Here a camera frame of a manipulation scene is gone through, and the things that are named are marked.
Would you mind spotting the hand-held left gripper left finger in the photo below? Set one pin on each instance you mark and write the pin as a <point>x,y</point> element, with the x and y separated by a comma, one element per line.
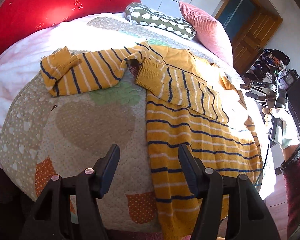
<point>110,168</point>

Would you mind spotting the person's right hand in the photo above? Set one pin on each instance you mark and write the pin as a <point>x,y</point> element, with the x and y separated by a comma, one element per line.
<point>286,127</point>

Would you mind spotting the small table clock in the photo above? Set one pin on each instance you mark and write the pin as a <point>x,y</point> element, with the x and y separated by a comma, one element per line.
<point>288,79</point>

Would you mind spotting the pale pink fleece blanket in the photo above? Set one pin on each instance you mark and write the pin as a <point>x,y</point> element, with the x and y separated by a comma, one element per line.
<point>15,67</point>

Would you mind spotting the dark cluttered cabinet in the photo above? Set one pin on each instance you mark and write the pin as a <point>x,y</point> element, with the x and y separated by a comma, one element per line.
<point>297,100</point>

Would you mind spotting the beige patchwork quilt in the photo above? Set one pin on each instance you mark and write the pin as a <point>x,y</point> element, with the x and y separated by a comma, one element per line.
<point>90,130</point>

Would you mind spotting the red floral pillow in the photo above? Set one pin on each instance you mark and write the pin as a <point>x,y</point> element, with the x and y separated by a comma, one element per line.
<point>40,7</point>

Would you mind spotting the pink ribbed cushion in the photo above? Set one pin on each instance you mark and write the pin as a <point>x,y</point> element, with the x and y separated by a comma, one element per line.
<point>207,30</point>

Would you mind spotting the yellow striped knit sweater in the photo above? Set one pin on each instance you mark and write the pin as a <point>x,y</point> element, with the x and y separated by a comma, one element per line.
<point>190,130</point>

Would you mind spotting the green patterned bolster pillow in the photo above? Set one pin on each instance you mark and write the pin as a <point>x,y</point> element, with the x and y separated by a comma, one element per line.
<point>155,18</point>

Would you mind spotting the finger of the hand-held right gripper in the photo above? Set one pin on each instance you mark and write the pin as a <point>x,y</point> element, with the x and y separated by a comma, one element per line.
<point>255,95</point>
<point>245,86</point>

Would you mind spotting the person's right forearm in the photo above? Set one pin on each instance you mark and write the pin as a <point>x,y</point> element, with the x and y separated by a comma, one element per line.
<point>298,185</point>

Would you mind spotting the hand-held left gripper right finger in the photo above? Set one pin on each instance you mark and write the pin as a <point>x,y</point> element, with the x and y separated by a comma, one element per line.
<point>187,170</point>

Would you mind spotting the brown wooden door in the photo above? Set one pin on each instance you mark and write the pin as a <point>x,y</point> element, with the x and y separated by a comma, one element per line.
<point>255,37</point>

